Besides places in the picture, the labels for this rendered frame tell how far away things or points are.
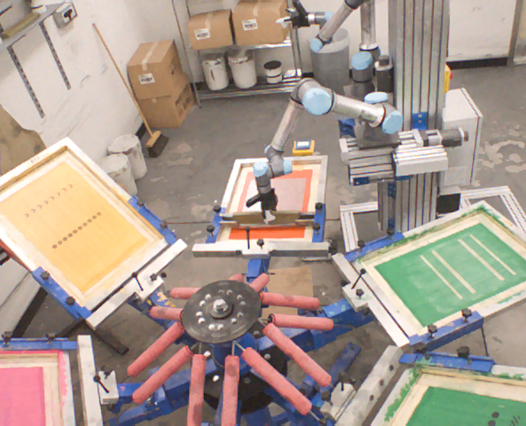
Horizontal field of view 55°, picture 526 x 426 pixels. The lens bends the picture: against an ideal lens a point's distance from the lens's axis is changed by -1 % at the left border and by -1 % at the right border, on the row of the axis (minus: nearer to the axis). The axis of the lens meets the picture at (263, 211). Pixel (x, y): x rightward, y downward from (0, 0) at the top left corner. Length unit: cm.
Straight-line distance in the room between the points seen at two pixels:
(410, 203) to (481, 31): 328
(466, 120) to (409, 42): 56
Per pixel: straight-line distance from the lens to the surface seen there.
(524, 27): 638
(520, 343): 346
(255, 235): 269
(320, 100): 232
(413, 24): 272
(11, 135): 403
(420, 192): 325
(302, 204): 283
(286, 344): 189
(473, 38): 623
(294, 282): 368
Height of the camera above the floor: 274
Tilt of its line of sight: 39 degrees down
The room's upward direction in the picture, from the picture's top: 12 degrees counter-clockwise
